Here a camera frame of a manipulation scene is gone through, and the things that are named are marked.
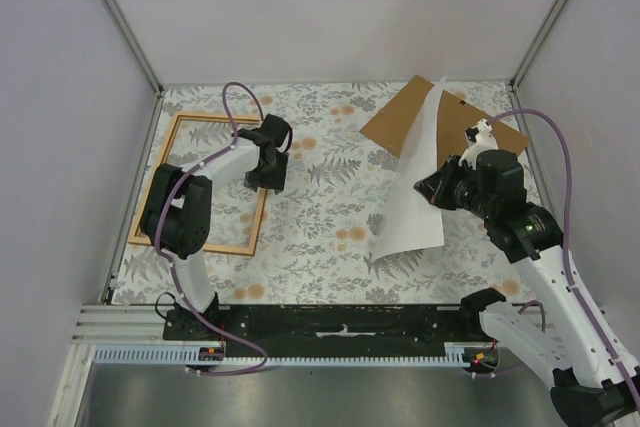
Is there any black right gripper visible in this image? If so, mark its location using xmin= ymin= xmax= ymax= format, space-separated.
xmin=414 ymin=154 xmax=496 ymax=220

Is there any white photo paper sheet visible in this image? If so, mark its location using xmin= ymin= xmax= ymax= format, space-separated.
xmin=371 ymin=79 xmax=445 ymax=261

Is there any brown frame backing board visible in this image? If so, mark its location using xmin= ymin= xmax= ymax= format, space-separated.
xmin=360 ymin=76 xmax=530 ymax=167

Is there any wooden picture frame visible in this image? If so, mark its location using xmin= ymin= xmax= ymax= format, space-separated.
xmin=127 ymin=112 xmax=268 ymax=258

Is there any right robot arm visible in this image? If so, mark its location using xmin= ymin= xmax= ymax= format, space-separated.
xmin=414 ymin=150 xmax=639 ymax=426

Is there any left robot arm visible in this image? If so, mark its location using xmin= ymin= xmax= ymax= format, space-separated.
xmin=139 ymin=114 xmax=293 ymax=340

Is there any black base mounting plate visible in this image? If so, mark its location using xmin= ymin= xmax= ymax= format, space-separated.
xmin=162 ymin=302 xmax=521 ymax=356

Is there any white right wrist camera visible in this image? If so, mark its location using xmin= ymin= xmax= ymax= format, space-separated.
xmin=458 ymin=119 xmax=499 ymax=169

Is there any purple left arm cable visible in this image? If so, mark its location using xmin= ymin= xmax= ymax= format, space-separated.
xmin=154 ymin=81 xmax=271 ymax=378

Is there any white slotted cable duct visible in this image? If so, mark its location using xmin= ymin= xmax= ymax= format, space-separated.
xmin=92 ymin=344 xmax=474 ymax=364

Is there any aluminium rail base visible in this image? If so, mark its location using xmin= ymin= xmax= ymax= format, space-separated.
xmin=69 ymin=302 xmax=616 ymax=346

